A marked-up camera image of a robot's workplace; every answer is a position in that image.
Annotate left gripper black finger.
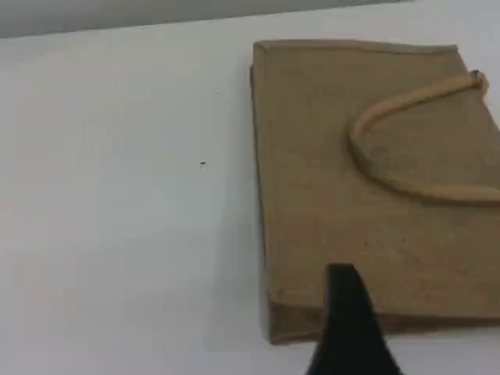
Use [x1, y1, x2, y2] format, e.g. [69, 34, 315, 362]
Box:
[304, 263, 407, 375]

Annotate brown jute bag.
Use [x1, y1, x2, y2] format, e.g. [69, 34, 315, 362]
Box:
[248, 37, 500, 345]

